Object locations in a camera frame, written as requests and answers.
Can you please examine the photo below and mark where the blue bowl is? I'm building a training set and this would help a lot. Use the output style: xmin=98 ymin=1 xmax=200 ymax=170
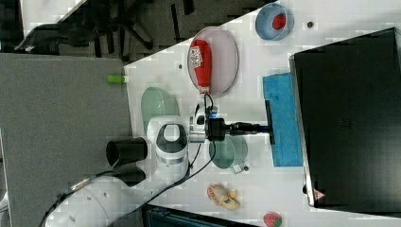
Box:
xmin=255 ymin=3 xmax=294 ymax=41

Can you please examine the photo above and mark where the plush orange and pastry toy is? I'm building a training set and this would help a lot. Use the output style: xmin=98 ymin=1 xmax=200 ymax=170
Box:
xmin=206 ymin=183 xmax=240 ymax=211

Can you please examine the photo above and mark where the red strawberry in bowl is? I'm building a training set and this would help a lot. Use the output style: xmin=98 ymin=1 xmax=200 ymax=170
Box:
xmin=272 ymin=14 xmax=287 ymax=30

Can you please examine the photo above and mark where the grey round plate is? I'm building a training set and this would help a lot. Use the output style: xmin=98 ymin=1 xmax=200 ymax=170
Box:
xmin=187 ymin=26 xmax=238 ymax=96

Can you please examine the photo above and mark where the black utensil holder cup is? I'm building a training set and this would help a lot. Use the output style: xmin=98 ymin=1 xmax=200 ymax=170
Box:
xmin=106 ymin=137 xmax=148 ymax=166

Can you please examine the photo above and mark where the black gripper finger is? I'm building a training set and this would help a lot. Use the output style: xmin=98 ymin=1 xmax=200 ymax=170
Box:
xmin=247 ymin=131 xmax=270 ymax=134
xmin=248 ymin=124 xmax=270 ymax=131

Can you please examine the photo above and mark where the green marker on table edge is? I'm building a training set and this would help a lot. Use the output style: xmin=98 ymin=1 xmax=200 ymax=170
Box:
xmin=106 ymin=75 xmax=129 ymax=84

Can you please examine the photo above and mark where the silver toaster oven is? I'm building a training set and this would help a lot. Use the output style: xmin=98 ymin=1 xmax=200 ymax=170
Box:
xmin=262 ymin=26 xmax=401 ymax=216

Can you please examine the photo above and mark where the black office chair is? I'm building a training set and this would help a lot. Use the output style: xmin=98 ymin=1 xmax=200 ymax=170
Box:
xmin=14 ymin=0 xmax=153 ymax=57

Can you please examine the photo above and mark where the green colander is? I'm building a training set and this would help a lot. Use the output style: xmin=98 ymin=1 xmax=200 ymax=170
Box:
xmin=141 ymin=87 xmax=180 ymax=131

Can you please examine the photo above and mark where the red plush ketchup bottle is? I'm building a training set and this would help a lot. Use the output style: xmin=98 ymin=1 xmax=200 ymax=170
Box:
xmin=189 ymin=39 xmax=212 ymax=94

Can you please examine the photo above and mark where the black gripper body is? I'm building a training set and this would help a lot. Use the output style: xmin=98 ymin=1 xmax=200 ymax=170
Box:
xmin=206 ymin=118 xmax=250 ymax=141

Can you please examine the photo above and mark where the blue bin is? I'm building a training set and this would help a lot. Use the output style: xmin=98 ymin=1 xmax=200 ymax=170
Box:
xmin=142 ymin=204 xmax=255 ymax=227

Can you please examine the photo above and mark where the red plush strawberry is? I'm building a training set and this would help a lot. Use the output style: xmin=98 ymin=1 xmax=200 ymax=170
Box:
xmin=263 ymin=212 xmax=282 ymax=227

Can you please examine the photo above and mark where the green mug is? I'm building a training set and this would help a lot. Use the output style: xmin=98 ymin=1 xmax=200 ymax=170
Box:
xmin=209 ymin=135 xmax=249 ymax=174

